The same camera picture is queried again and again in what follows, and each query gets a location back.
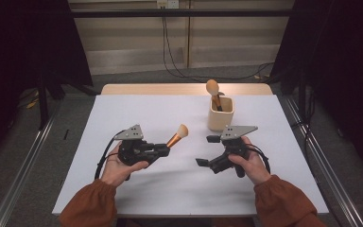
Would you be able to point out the small dark round object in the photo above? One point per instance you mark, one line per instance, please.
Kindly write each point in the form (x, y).
(222, 93)

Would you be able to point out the black curtain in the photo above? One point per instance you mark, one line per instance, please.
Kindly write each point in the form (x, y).
(19, 47)
(343, 63)

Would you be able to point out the person's left hand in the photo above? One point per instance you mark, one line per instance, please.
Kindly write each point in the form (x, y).
(116, 170)

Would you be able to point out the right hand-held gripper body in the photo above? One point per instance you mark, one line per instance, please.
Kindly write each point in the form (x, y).
(233, 148)

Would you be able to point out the white table sheet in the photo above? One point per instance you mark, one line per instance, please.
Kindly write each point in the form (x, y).
(91, 157)

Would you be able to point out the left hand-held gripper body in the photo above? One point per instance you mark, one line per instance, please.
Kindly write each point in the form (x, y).
(134, 151)

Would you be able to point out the black horizontal bar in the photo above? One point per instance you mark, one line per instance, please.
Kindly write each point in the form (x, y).
(123, 13)

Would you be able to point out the large round makeup brush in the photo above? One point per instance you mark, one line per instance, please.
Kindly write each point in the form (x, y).
(212, 87)

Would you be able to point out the small black floor object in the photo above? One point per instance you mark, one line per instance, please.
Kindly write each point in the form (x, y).
(66, 134)

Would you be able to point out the yellow floor tape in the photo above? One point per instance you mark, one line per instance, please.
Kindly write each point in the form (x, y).
(31, 104)

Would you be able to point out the white wall socket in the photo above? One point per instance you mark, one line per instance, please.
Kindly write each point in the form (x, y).
(167, 3)

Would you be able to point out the aluminium floor rail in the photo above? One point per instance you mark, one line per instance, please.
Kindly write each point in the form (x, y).
(340, 197)
(20, 179)

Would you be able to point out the cream square cup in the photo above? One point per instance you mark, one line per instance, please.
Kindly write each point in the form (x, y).
(216, 121)

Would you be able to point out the wooden table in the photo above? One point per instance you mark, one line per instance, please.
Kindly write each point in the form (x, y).
(170, 89)

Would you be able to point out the person's right hand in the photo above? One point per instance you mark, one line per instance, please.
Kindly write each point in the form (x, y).
(255, 168)

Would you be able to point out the small makeup brush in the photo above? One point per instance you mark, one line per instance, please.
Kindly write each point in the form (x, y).
(182, 130)

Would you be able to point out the black metal stand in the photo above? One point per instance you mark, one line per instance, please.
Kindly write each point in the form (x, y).
(43, 104)

